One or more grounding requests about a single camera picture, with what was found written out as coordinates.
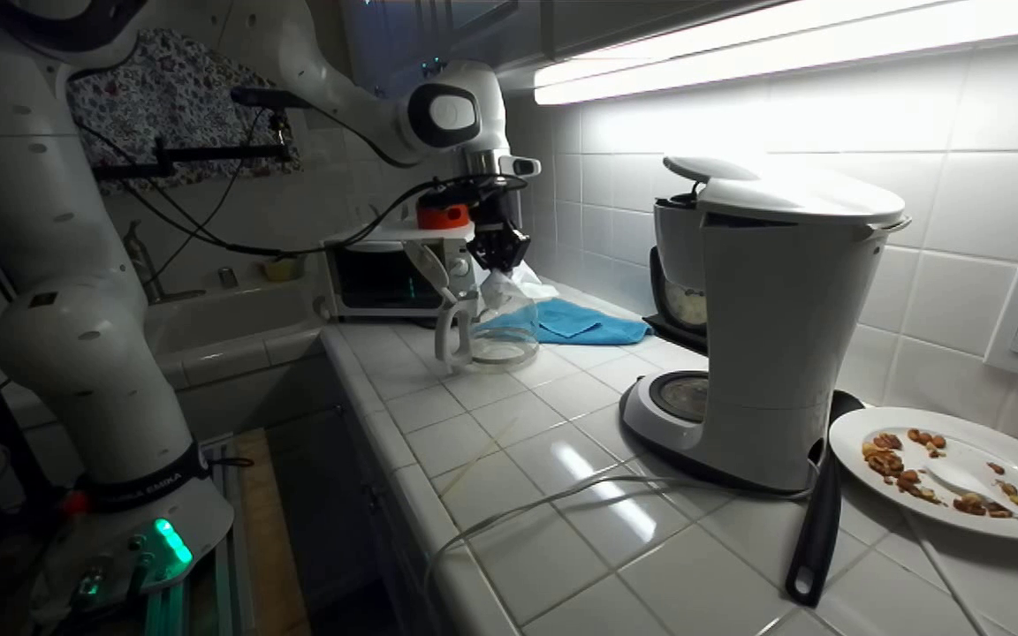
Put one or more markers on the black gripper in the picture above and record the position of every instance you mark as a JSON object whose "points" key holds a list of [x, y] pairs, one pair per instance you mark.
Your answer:
{"points": [[500, 202]]}

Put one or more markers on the glass coffee pot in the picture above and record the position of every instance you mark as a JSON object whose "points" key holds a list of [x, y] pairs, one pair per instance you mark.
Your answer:
{"points": [[463, 332]]}

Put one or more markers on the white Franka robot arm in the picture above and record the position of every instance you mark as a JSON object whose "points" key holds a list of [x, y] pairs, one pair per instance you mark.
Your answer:
{"points": [[76, 333]]}

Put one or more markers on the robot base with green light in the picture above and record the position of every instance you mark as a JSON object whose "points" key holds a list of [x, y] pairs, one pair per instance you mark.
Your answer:
{"points": [[104, 559]]}

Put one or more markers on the white coffee maker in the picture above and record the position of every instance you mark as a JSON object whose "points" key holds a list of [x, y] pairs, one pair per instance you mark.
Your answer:
{"points": [[783, 260]]}

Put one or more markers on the red round lid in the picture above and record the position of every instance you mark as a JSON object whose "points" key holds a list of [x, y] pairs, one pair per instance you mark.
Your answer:
{"points": [[445, 216]]}

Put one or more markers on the blue cloth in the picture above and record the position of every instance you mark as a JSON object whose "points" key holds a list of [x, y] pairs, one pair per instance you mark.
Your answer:
{"points": [[568, 324]]}

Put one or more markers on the white toaster oven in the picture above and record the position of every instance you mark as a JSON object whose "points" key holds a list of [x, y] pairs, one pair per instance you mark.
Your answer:
{"points": [[375, 280]]}

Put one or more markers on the white upper cabinets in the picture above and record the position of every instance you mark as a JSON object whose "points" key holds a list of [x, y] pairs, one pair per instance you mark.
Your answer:
{"points": [[415, 35]]}

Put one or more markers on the under-cabinet light strip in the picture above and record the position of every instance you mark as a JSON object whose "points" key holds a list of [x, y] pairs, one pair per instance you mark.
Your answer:
{"points": [[791, 38]]}

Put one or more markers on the white plate with food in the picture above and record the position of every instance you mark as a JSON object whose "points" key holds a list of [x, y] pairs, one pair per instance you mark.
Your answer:
{"points": [[888, 447]]}

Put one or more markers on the white plastic spoon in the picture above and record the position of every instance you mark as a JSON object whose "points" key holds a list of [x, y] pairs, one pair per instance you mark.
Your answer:
{"points": [[966, 481]]}

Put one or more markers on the black handled utensil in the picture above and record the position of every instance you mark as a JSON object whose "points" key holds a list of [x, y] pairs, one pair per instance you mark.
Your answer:
{"points": [[818, 534]]}

